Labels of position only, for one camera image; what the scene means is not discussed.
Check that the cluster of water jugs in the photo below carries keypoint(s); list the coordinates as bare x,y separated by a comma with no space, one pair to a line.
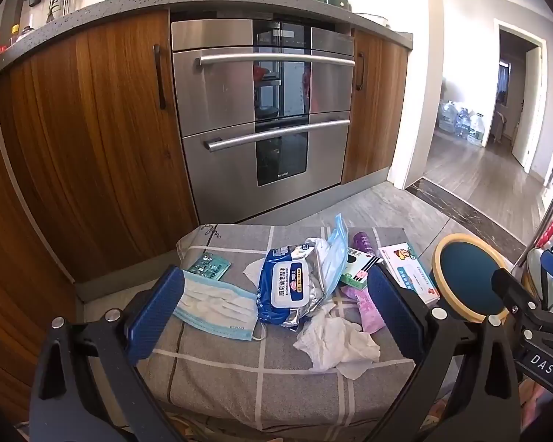
461,122

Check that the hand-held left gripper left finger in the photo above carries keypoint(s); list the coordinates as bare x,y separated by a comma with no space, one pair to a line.
154,317

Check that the narrow wooden cabinet door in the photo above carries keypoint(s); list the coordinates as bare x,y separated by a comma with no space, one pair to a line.
378,110

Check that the stainless steel built-in appliance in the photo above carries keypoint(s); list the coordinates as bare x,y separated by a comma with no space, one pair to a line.
221,101

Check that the white door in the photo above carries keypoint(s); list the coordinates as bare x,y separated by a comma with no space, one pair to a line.
527,110

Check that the green blister pill pack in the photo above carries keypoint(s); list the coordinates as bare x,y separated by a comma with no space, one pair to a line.
209,265

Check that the wide wooden cabinet door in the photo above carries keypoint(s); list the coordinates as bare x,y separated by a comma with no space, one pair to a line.
96,147

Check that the dark green pot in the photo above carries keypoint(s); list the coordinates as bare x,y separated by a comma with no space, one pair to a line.
332,2

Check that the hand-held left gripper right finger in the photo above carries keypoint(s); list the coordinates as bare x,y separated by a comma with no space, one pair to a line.
391,313

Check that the corner wooden cabinet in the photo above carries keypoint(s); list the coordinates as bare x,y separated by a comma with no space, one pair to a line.
9,239

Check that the condiment bottle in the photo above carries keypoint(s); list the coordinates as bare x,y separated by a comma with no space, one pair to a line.
16,34

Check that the blue face mask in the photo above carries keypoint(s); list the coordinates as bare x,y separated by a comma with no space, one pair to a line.
212,304

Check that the white medicine box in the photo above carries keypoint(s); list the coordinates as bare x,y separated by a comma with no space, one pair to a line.
410,269

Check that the purple spray bottle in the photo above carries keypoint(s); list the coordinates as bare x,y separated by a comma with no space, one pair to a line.
364,243

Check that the teal bin with yellow rim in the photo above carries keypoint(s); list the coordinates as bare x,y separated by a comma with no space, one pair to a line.
465,276

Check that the blue plastic sleeve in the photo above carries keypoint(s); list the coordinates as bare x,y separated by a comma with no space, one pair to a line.
334,248

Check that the grey plaid cushion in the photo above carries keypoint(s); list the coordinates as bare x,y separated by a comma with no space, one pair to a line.
239,377

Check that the beige chair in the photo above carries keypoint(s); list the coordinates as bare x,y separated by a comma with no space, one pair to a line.
498,126

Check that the blue silver wet wipes packet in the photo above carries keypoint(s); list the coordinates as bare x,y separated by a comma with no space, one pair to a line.
285,285

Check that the grey speckled countertop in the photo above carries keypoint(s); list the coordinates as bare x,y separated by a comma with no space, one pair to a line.
120,7

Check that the green white box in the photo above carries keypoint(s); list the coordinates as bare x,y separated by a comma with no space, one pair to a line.
355,262

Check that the pink packet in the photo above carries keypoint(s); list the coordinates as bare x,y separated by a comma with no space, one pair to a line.
368,315

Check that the chair with metal leg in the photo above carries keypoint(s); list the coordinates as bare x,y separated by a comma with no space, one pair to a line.
541,225

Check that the white tissue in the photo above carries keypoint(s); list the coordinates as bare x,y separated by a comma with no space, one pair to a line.
253,272
336,340

